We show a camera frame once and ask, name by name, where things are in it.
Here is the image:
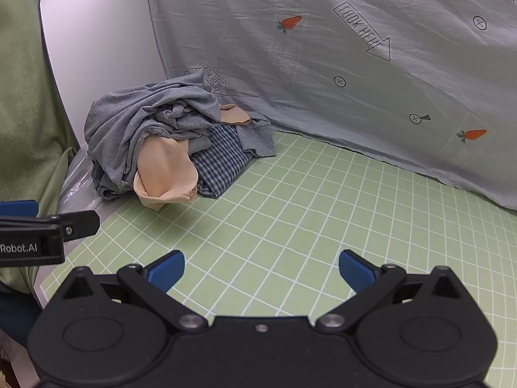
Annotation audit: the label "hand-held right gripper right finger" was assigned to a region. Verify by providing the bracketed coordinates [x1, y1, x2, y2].
[315, 250, 460, 333]

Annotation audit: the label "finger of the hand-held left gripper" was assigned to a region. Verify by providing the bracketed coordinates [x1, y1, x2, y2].
[0, 200, 40, 219]
[50, 210, 100, 238]

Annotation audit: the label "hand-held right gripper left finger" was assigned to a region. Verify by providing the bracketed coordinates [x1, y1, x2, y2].
[62, 250, 210, 334]

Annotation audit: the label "grey t-shirt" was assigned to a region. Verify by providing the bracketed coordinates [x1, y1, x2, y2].
[84, 70, 222, 195]
[236, 115, 277, 159]

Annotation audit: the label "clear plastic bag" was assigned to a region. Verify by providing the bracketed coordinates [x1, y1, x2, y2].
[60, 147, 101, 216]

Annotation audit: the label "blue denim jeans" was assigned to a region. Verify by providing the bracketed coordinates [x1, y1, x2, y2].
[92, 162, 136, 202]

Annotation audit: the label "dark blue cloth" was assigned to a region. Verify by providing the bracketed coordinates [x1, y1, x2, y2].
[0, 282, 43, 349]

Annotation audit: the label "green grid mat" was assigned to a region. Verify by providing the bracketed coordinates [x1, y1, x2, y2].
[40, 131, 517, 388]

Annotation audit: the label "beige garment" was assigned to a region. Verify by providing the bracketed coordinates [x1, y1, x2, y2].
[133, 104, 252, 212]

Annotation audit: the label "green cloth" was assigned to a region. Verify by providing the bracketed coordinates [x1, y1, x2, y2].
[0, 0, 80, 296]

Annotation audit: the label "blue plaid shirt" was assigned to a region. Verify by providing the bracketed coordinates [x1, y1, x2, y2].
[190, 123, 253, 199]

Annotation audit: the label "white board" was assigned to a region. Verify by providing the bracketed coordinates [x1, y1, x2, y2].
[39, 0, 168, 150]

